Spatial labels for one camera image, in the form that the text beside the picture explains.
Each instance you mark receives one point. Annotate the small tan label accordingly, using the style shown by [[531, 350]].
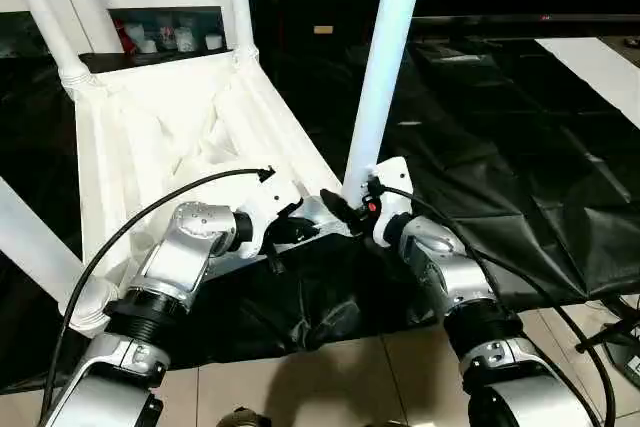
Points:
[[323, 30]]

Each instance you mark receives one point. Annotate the white jar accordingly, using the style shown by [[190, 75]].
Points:
[[186, 41]]

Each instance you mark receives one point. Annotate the black robot left foot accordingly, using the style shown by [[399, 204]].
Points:
[[243, 418]]

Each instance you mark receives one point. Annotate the white plastic table leg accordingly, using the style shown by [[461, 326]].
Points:
[[385, 57], [45, 17], [240, 2], [40, 247]]

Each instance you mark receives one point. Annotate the white flat sheet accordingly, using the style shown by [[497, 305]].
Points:
[[600, 65]]

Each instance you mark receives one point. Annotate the red bottle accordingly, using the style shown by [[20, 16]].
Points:
[[125, 37]]

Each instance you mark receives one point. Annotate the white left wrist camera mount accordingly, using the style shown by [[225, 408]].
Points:
[[268, 202]]

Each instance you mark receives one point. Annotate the black plastic mat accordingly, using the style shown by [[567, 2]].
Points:
[[500, 167]]

